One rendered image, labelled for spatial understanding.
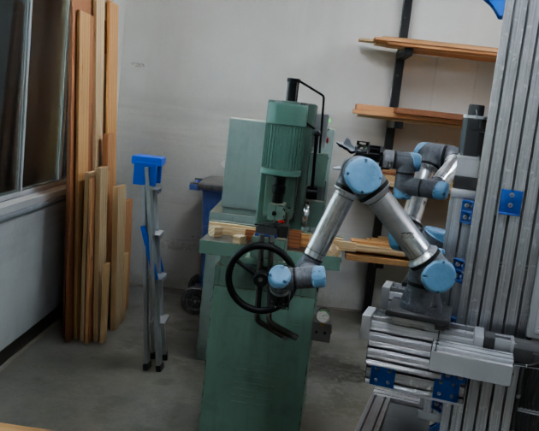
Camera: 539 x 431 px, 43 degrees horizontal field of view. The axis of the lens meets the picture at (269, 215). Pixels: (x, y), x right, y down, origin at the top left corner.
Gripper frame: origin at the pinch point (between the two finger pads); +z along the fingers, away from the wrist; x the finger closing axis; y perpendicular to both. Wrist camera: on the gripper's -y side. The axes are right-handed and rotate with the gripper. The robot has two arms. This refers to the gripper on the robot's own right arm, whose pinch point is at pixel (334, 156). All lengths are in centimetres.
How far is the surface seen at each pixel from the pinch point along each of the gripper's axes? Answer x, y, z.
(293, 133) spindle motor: -6.4, 4.0, 18.2
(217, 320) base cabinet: 56, -50, 41
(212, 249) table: 35, -28, 46
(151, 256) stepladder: 0, -92, 91
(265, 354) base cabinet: 64, -59, 19
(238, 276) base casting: 42, -35, 34
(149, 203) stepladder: -19, -72, 94
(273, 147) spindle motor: -2.0, -1.0, 25.9
